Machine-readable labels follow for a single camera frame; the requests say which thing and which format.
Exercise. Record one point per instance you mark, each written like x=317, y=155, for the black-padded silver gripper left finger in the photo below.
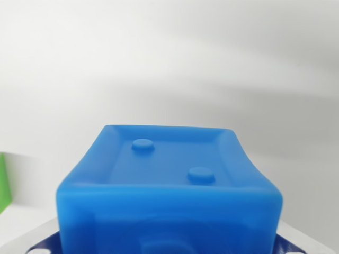
x=45, y=242

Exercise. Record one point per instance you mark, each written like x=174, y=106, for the black-padded silver gripper right finger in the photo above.
x=288, y=244

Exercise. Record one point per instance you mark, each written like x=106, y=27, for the blue cube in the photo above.
x=169, y=206

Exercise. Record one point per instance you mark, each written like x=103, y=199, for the green cube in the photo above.
x=4, y=182

